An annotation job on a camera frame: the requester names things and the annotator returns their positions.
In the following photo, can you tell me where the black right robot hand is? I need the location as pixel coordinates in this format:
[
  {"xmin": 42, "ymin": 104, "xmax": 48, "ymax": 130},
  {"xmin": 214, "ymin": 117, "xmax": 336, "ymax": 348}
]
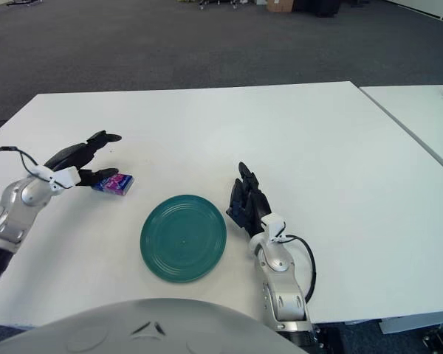
[{"xmin": 225, "ymin": 161, "xmax": 274, "ymax": 239}]

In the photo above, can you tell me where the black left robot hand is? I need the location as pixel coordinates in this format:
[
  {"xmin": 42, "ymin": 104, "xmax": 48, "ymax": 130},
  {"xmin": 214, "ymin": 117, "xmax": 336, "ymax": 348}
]
[{"xmin": 44, "ymin": 129, "xmax": 123, "ymax": 187}]

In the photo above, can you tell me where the purple blue gum pack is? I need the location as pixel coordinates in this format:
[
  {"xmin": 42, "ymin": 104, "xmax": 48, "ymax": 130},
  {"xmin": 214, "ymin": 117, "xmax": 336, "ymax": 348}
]
[{"xmin": 92, "ymin": 173, "xmax": 136, "ymax": 196}]

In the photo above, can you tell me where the green round plate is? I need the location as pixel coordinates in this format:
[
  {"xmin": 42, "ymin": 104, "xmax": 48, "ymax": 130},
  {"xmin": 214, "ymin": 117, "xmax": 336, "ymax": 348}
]
[{"xmin": 140, "ymin": 194, "xmax": 228, "ymax": 284}]

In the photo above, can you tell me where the grey robot torso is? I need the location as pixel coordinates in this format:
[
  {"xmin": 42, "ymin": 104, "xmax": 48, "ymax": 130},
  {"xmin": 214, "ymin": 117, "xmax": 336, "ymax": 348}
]
[{"xmin": 0, "ymin": 297, "xmax": 309, "ymax": 354}]

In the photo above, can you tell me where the brown cardboard box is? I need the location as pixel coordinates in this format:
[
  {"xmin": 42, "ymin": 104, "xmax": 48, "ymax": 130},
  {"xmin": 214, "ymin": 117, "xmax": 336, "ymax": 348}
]
[{"xmin": 266, "ymin": 0, "xmax": 295, "ymax": 13}]

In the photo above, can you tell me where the wheeled cart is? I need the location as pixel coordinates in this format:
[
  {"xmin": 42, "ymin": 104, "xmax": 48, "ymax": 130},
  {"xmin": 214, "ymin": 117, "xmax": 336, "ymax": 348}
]
[{"xmin": 197, "ymin": 0, "xmax": 244, "ymax": 10}]

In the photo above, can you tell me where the black cabinet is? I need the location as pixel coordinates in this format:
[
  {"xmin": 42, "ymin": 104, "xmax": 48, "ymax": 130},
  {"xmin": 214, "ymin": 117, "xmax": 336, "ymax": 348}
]
[{"xmin": 293, "ymin": 0, "xmax": 343, "ymax": 18}]

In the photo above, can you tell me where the black metal base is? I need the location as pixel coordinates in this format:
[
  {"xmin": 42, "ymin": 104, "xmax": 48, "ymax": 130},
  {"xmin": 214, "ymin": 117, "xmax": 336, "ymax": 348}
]
[{"xmin": 422, "ymin": 324, "xmax": 443, "ymax": 350}]

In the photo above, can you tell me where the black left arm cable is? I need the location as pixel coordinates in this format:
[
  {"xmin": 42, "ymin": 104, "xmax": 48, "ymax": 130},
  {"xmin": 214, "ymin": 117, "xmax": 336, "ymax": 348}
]
[{"xmin": 0, "ymin": 146, "xmax": 52, "ymax": 181}]

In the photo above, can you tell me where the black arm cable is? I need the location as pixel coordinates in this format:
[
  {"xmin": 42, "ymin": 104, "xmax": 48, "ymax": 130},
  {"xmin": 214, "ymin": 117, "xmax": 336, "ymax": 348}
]
[
  {"xmin": 280, "ymin": 235, "xmax": 317, "ymax": 302},
  {"xmin": 0, "ymin": 146, "xmax": 52, "ymax": 181}
]

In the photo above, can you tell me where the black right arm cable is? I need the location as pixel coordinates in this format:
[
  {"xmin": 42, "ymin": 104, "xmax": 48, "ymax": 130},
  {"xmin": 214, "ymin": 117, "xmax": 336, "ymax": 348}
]
[{"xmin": 280, "ymin": 235, "xmax": 317, "ymax": 302}]

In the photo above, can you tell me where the white table frame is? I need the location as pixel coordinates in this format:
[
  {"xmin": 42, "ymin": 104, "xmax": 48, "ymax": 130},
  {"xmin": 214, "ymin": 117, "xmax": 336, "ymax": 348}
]
[{"xmin": 345, "ymin": 311, "xmax": 443, "ymax": 336}]

